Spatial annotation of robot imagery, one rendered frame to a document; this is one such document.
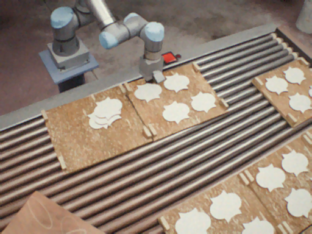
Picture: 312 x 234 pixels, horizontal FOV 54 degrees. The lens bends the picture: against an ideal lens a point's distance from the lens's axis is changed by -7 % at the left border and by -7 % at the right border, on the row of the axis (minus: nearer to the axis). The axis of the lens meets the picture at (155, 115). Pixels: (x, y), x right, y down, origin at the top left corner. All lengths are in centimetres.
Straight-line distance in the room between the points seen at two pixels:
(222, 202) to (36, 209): 71
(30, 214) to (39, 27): 263
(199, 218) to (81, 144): 58
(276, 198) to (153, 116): 66
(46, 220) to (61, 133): 45
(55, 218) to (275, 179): 92
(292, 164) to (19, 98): 223
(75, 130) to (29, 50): 196
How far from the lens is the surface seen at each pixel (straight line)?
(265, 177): 146
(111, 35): 130
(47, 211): 121
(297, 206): 147
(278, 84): 184
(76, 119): 151
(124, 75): 170
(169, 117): 151
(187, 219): 129
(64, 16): 167
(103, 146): 142
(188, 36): 345
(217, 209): 133
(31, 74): 309
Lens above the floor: 215
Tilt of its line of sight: 53 degrees down
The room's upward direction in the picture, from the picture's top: 8 degrees clockwise
